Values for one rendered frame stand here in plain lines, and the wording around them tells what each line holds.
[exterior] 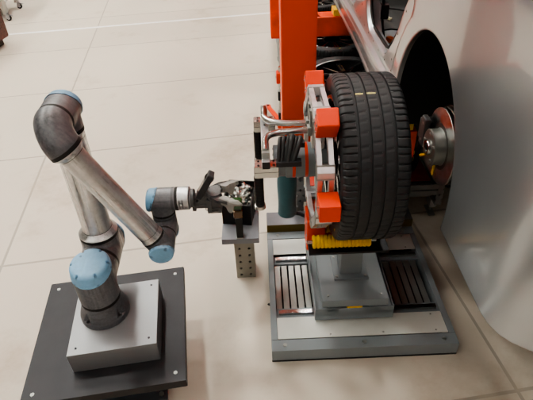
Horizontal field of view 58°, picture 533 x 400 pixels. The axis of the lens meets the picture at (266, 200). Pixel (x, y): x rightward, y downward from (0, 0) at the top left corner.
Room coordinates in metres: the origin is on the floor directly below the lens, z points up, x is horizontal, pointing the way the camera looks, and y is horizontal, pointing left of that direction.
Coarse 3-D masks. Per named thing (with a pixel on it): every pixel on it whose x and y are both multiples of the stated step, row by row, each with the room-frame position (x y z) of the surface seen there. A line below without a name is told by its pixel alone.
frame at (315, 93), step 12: (312, 84) 1.75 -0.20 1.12; (312, 96) 1.65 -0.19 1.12; (324, 96) 1.64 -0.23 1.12; (312, 108) 1.59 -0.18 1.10; (324, 168) 1.38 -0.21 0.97; (324, 180) 1.37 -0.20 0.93; (312, 192) 1.73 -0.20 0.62; (312, 204) 1.64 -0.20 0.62; (312, 216) 1.56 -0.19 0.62; (312, 228) 1.51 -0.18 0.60
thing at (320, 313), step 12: (312, 264) 1.75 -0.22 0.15; (312, 276) 1.67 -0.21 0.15; (384, 276) 1.63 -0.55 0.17; (312, 288) 1.58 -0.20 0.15; (324, 312) 1.44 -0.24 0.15; (336, 312) 1.44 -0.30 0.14; (348, 312) 1.44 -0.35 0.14; (360, 312) 1.44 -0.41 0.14; (372, 312) 1.44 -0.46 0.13; (384, 312) 1.44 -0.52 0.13
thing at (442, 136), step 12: (444, 108) 1.72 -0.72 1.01; (432, 120) 1.82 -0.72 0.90; (444, 120) 1.70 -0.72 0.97; (432, 132) 1.68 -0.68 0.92; (444, 132) 1.67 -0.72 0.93; (432, 144) 1.65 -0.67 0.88; (444, 144) 1.63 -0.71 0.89; (432, 156) 1.63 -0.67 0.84; (444, 156) 1.62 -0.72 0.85; (444, 168) 1.60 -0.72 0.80; (444, 180) 1.58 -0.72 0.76
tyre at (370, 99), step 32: (352, 96) 1.55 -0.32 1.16; (384, 96) 1.53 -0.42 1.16; (352, 128) 1.43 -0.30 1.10; (384, 128) 1.43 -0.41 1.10; (352, 160) 1.36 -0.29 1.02; (384, 160) 1.36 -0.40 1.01; (352, 192) 1.32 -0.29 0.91; (384, 192) 1.32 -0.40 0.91; (352, 224) 1.32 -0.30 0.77; (384, 224) 1.32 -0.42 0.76
